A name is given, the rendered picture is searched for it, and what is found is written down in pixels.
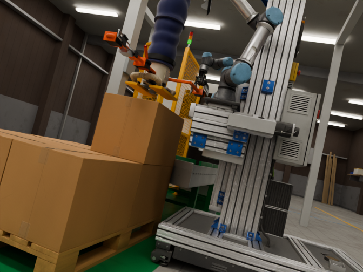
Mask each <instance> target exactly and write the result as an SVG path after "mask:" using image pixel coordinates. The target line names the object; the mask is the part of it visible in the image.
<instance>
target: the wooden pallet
mask: <svg viewBox="0 0 363 272"><path fill-rule="evenodd" d="M161 219H162V215H160V216H158V217H155V218H153V219H150V220H147V221H144V222H142V223H139V224H137V225H134V226H131V227H128V228H125V229H123V230H120V231H118V232H115V233H112V234H110V235H107V236H104V237H101V238H99V239H96V240H93V241H91V242H88V243H85V244H83V245H80V246H77V247H74V248H72V249H69V250H66V251H64V252H61V253H57V252H55V251H52V250H50V249H47V248H45V247H42V246H40V245H37V244H35V243H33V242H30V241H28V240H25V239H23V238H21V237H18V236H16V235H13V234H10V233H8V232H5V231H3V230H1V229H0V248H2V247H5V246H9V245H11V246H13V247H16V248H18V249H20V250H23V251H25V252H27V253H30V254H32V255H34V256H37V260H36V264H35V268H34V271H33V272H84V271H86V270H88V269H90V268H92V267H94V266H95V265H97V264H99V263H101V262H103V261H105V260H107V259H109V258H111V257H113V256H115V255H117V254H118V253H120V252H122V251H124V250H126V249H128V248H130V247H132V246H134V245H135V244H138V243H140V242H141V241H143V240H145V239H147V238H149V237H151V236H152V235H154V234H156V232H157V228H158V224H159V223H160V221H161ZM140 226H141V228H140V230H138V231H136V232H134V233H131V232H132V229H135V228H137V227H140ZM102 241H104V242H103V246H101V247H99V248H96V249H94V250H91V251H89V252H87V253H85V254H82V255H79V251H80V250H82V249H84V248H87V247H89V246H92V245H94V244H97V243H100V242H102ZM78 255H79V256H78Z"/></svg>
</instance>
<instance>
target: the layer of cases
mask: <svg viewBox="0 0 363 272"><path fill-rule="evenodd" d="M90 148H91V146H88V145H84V144H80V143H77V142H72V141H66V140H60V139H54V138H48V137H43V136H38V135H33V134H27V133H21V132H15V131H9V130H3V129H0V229H1V230H3V231H5V232H8V233H10V234H13V235H16V236H18V237H21V238H23V239H25V240H28V241H30V242H33V243H35V244H37V245H40V246H42V247H45V248H47V249H50V250H52V251H55V252H57V253H61V252H64V251H66V250H69V249H72V248H74V247H77V246H80V245H83V244H85V243H88V242H91V241H93V240H96V239H99V238H101V237H104V236H107V235H110V234H112V233H115V232H118V231H120V230H123V229H125V228H128V227H131V226H134V225H137V224H139V223H142V222H144V221H147V220H150V219H153V218H155V217H158V216H160V215H162V212H163V208H164V203H165V199H166V195H167V190H168V187H169V183H170V178H171V174H172V170H173V167H170V166H159V165H148V164H141V163H138V162H134V161H130V160H126V159H122V158H118V157H114V156H111V155H107V154H103V153H99V152H95V151H91V150H90Z"/></svg>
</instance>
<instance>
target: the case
mask: <svg viewBox="0 0 363 272"><path fill-rule="evenodd" d="M183 124H184V119H183V118H181V117H180V116H178V115H177V114H175V113H174V112H172V111H171V110H170V109H168V108H167V107H165V106H164V105H163V104H161V103H160V102H158V101H152V100H146V99H140V98H134V97H128V96H123V95H118V94H113V93H107V92H105V94H104V99H103V102H102V106H101V109H100V114H99V117H98V121H97V126H96V130H95V133H94V136H93V141H92V145H91V148H90V150H91V151H95V152H99V153H103V154H107V155H111V156H114V157H118V158H122V159H126V160H130V161H134V162H138V163H141V164H148V165H159V166H170V167H173V165H174V161H175V158H176V154H177V149H178V145H179V141H180V136H181V133H182V129H183Z"/></svg>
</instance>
